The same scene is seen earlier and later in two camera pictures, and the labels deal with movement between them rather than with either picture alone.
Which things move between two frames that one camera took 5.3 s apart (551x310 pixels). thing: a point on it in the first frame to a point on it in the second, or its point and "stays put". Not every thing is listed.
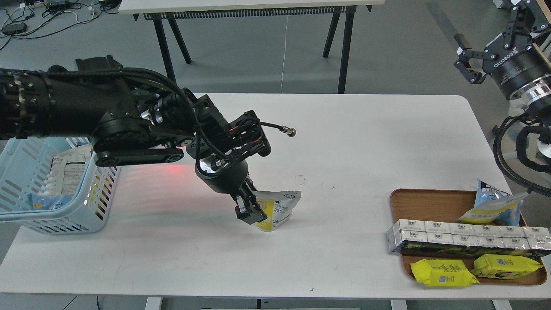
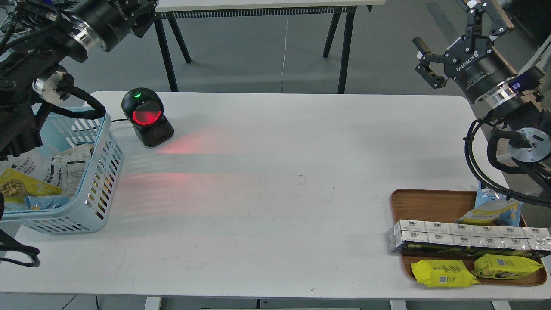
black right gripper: (512, 60) to (482, 69)
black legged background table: (165, 12) stays put
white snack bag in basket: (67, 171) stays put
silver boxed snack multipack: (428, 239) stays put
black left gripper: (227, 176) to (114, 20)
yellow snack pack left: (443, 273) stays put
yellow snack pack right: (503, 266) stays put
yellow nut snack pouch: (278, 206) to (15, 187)
